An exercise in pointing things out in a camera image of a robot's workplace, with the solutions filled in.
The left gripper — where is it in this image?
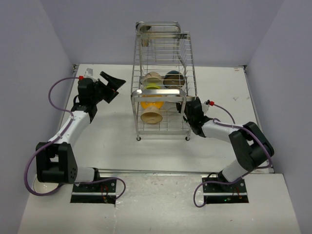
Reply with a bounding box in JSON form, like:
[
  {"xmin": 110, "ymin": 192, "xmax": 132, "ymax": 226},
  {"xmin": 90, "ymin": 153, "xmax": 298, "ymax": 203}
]
[{"xmin": 91, "ymin": 72, "xmax": 125, "ymax": 104}]

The dark blue bowl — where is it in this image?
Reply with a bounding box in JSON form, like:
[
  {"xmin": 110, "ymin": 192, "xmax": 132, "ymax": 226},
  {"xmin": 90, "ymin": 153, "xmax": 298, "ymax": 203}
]
[{"xmin": 163, "ymin": 70, "xmax": 185, "ymax": 88}]

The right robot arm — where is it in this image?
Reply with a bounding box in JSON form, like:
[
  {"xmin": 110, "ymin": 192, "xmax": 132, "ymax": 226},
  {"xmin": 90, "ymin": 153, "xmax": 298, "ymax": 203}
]
[{"xmin": 177, "ymin": 97, "xmax": 274, "ymax": 192}]

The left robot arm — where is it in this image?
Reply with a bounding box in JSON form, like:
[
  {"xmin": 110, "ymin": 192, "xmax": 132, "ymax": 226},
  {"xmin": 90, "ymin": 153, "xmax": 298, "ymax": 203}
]
[{"xmin": 36, "ymin": 72, "xmax": 126, "ymax": 192}]

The stainless steel dish rack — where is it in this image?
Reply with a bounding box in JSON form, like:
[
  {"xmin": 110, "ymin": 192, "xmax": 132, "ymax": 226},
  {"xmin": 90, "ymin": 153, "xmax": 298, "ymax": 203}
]
[{"xmin": 131, "ymin": 21, "xmax": 197, "ymax": 141}]

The beige bowl lower front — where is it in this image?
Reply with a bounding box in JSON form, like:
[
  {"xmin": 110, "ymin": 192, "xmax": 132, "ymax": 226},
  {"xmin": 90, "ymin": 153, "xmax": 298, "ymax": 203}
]
[{"xmin": 140, "ymin": 106, "xmax": 163, "ymax": 124}]

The lime green bowl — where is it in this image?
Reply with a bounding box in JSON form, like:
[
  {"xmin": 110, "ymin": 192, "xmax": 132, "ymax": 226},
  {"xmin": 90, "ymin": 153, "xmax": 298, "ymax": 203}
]
[{"xmin": 144, "ymin": 83, "xmax": 161, "ymax": 90}]

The yellow orange bowl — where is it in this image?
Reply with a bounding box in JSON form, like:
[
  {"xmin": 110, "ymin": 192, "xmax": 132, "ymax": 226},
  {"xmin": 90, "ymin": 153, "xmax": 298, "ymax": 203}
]
[{"xmin": 140, "ymin": 101, "xmax": 164, "ymax": 109}]

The beige patterned bowl upper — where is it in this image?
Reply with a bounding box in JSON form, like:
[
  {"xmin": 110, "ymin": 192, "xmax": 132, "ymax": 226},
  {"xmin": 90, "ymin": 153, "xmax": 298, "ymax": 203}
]
[{"xmin": 142, "ymin": 72, "xmax": 162, "ymax": 86}]

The steel perforated cutlery holder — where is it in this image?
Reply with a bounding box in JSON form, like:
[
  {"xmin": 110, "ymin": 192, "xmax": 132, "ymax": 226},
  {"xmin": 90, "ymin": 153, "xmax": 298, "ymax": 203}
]
[{"xmin": 136, "ymin": 21, "xmax": 151, "ymax": 47}]

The white bowl dark outside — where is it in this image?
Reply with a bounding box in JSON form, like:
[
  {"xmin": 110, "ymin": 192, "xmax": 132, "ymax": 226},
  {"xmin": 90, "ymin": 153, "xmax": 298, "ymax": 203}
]
[{"xmin": 33, "ymin": 177, "xmax": 60, "ymax": 196}]

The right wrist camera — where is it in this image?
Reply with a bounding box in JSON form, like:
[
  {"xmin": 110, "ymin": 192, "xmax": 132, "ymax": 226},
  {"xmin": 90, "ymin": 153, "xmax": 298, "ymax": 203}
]
[{"xmin": 202, "ymin": 100, "xmax": 215, "ymax": 113}]

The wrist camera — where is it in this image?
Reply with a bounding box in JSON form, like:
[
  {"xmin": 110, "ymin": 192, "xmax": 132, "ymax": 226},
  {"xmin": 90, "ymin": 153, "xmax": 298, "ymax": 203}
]
[
  {"xmin": 78, "ymin": 68, "xmax": 97, "ymax": 82},
  {"xmin": 202, "ymin": 100, "xmax": 215, "ymax": 113}
]

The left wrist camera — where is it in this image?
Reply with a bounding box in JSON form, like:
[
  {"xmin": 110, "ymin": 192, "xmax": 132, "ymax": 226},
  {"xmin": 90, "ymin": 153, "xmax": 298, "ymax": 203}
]
[{"xmin": 78, "ymin": 68, "xmax": 97, "ymax": 82}]

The aluminium table rail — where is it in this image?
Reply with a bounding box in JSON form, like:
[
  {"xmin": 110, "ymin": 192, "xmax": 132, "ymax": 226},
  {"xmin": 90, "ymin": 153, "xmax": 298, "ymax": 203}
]
[{"xmin": 99, "ymin": 169, "xmax": 217, "ymax": 177}]

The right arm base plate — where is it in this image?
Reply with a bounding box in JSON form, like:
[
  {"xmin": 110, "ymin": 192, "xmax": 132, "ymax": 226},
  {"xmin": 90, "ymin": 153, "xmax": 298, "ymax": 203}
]
[{"xmin": 202, "ymin": 173, "xmax": 249, "ymax": 204}]

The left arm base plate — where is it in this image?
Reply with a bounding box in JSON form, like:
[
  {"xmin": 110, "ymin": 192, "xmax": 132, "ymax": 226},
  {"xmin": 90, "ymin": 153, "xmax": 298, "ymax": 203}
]
[{"xmin": 70, "ymin": 180, "xmax": 117, "ymax": 205}]

